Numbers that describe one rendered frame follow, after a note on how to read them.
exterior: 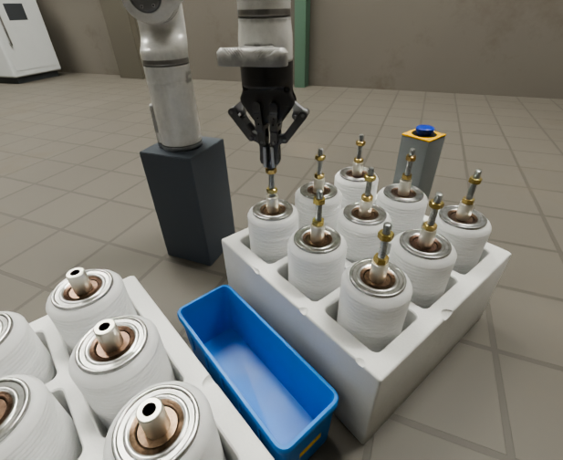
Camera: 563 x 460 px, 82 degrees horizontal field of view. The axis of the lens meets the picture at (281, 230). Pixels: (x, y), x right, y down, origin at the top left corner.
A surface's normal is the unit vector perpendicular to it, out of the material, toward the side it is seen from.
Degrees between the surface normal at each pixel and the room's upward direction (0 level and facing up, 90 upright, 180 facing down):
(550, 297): 0
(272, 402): 0
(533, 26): 90
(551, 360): 0
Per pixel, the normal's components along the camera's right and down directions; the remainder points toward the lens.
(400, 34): -0.37, 0.54
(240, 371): -0.02, -0.82
